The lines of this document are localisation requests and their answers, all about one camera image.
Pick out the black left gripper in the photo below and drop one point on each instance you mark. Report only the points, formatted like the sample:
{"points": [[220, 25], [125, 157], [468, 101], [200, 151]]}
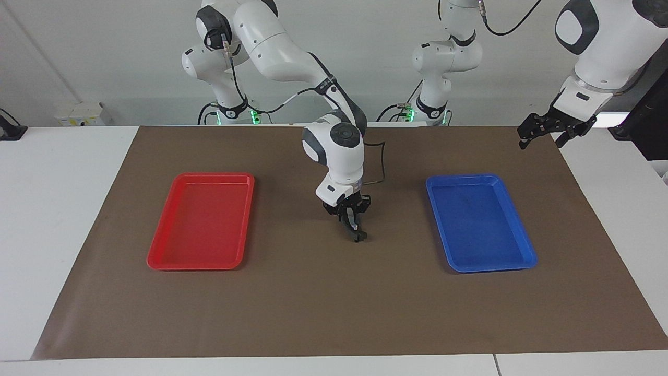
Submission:
{"points": [[566, 122]]}

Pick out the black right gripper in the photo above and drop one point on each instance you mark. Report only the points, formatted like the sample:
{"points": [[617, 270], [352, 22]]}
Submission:
{"points": [[347, 204]]}

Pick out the curved brake shoe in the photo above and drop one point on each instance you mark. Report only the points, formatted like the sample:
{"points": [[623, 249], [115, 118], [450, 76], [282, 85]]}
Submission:
{"points": [[361, 237]]}

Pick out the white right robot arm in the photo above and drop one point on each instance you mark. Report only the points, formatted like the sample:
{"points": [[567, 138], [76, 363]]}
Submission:
{"points": [[339, 156]]}

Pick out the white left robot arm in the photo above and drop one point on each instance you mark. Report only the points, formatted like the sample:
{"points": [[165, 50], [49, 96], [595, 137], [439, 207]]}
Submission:
{"points": [[605, 52]]}

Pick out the brown table mat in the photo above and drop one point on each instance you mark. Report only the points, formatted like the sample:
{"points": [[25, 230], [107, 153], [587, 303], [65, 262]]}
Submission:
{"points": [[339, 303]]}

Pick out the black monitor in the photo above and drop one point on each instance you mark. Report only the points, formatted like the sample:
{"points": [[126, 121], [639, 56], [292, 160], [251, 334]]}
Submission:
{"points": [[649, 125]]}

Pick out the blue plastic tray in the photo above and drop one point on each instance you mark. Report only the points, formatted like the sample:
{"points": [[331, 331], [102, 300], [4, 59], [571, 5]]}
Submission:
{"points": [[480, 224]]}

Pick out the red plastic tray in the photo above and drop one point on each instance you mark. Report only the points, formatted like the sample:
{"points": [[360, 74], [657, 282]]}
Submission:
{"points": [[198, 224]]}

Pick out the black clamp device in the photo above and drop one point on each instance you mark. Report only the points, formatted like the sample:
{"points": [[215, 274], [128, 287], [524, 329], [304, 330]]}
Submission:
{"points": [[10, 133]]}

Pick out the white wall socket box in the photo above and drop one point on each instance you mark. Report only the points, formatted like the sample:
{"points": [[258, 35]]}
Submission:
{"points": [[78, 114]]}

